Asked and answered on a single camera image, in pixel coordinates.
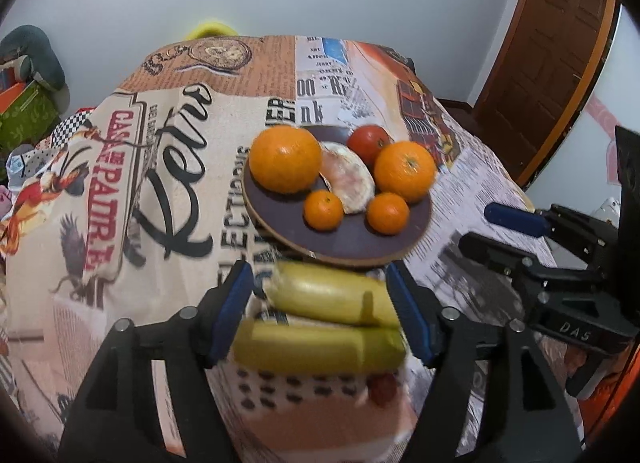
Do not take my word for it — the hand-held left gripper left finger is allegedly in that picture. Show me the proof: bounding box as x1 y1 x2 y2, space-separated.
59 259 255 463

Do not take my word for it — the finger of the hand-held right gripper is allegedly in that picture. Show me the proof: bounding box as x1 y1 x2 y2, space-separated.
484 202 621 269
459 232 602 295

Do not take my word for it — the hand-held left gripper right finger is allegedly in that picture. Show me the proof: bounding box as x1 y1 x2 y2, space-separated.
385 260 586 463

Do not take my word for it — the green yellow banana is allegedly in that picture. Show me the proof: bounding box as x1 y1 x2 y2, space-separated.
234 320 407 374

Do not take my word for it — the pale yellow banana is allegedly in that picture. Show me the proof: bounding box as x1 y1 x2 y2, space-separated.
262 261 401 328

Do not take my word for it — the dark purple plate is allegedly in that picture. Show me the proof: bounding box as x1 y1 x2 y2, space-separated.
241 124 433 266

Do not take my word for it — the small tangerine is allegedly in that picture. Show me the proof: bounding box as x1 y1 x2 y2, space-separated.
303 190 345 231
366 192 411 236

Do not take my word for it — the large orange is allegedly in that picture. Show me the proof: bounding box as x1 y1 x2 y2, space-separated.
249 125 323 194
374 141 437 204

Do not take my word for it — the peeled orange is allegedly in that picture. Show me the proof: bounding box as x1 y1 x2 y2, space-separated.
319 141 376 215

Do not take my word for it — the red tomato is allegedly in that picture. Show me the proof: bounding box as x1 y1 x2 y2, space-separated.
346 125 393 167

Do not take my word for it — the small red date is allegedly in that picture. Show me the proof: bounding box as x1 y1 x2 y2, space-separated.
367 374 398 406

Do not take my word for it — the white sliding wardrobe door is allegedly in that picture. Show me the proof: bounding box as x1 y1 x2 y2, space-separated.
525 5 640 224

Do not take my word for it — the brown wooden door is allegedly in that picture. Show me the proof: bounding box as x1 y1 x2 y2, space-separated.
472 0 618 188

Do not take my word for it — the printed retro tablecloth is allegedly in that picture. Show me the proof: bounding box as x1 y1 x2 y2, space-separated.
0 35 556 463

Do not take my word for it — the black white checkered cloth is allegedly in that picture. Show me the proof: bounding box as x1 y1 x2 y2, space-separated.
50 107 97 140

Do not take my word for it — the white blue fabric item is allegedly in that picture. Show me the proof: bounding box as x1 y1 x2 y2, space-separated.
5 145 38 184

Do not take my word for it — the green patterned bag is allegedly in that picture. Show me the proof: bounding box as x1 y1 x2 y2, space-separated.
0 88 61 154

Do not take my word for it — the pile of red orange boxes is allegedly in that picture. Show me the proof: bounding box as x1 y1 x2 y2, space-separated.
0 65 37 104

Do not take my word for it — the grey plush toy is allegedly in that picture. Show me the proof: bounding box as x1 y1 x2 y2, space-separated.
0 25 67 91

